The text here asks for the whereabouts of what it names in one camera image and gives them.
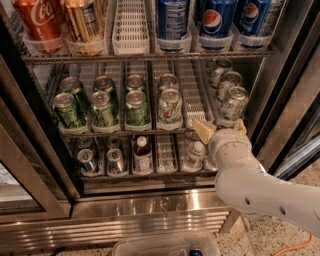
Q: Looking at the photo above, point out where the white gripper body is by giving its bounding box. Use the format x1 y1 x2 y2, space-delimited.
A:
208 129 257 171

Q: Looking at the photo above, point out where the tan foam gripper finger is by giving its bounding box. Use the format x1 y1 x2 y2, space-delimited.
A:
234 119 247 134
193 119 217 144

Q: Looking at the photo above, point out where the white 7up can front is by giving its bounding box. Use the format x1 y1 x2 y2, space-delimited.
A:
218 86 248 121

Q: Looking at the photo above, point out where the white 7up can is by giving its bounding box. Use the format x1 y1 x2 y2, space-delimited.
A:
206 58 233 89
218 86 248 121
216 71 242 104

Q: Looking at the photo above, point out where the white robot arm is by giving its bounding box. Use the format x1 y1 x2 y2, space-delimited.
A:
192 119 320 237

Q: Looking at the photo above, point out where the white empty shelf tray middle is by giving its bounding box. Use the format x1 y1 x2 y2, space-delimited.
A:
175 60 214 129

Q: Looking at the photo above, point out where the white empty shelf tray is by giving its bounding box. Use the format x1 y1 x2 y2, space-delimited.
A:
112 0 150 55
175 60 214 129

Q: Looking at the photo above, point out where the white green can front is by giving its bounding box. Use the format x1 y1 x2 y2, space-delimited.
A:
158 89 182 124

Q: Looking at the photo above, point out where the white green can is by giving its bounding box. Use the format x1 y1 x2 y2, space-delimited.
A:
158 73 179 93
158 89 182 124

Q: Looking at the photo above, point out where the white 7up can middle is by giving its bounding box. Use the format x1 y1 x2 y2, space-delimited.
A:
216 71 242 104

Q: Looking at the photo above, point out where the white 7up can back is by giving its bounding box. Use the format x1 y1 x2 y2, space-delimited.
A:
206 58 233 89

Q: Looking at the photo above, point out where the white green can back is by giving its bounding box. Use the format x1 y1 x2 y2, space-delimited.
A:
158 73 179 93

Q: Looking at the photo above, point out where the silver blue can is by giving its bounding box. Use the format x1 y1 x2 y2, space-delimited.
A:
77 137 94 149
107 148 127 177
77 149 98 173
106 137 122 149

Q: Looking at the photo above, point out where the blue Pepsi can logo front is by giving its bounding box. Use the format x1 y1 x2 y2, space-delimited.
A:
199 0 237 50

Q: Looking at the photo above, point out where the blue Pepsi can right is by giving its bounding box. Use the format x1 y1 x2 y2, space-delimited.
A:
233 0 284 49

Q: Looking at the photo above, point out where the blue Pepsi can label side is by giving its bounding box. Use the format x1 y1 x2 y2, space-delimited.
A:
155 0 190 52

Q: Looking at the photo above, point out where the white empty shelf tray top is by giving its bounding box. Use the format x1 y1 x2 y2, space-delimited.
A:
112 0 150 55

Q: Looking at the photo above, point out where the silver blue can back left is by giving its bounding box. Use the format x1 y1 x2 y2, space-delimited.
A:
77 137 94 149

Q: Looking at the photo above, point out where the silver blue can front left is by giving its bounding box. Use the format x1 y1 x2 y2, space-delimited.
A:
77 149 98 173

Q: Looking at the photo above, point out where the green can back left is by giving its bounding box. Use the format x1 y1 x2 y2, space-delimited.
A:
60 77 89 116

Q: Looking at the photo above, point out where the green can front left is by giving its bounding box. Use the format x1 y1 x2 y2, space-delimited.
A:
53 93 86 129

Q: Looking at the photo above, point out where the gold soda can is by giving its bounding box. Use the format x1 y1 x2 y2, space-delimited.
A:
64 0 103 56

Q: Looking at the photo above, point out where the fridge glass door left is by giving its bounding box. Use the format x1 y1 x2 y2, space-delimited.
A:
0 56 73 225

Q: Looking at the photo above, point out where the red Coca-Cola can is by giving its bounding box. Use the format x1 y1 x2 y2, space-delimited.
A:
11 0 62 53

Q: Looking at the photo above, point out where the clear water bottle left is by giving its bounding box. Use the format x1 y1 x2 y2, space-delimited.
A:
183 141 206 172

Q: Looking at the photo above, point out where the brown drink bottle white cap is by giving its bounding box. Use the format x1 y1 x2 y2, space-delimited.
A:
134 136 153 175

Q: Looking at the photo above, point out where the clear plastic bin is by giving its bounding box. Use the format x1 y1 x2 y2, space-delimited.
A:
112 231 221 256

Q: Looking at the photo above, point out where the blue bottle cap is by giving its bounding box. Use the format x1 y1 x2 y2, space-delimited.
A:
189 249 203 256

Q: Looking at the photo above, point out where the orange cable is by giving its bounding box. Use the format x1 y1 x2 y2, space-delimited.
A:
272 233 315 256

